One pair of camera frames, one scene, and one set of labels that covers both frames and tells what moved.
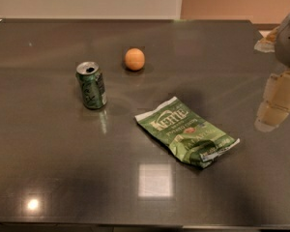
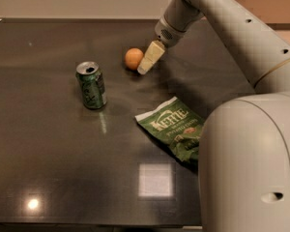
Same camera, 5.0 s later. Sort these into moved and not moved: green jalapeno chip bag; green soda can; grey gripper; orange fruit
Moved: grey gripper
Not moved: orange fruit; green soda can; green jalapeno chip bag
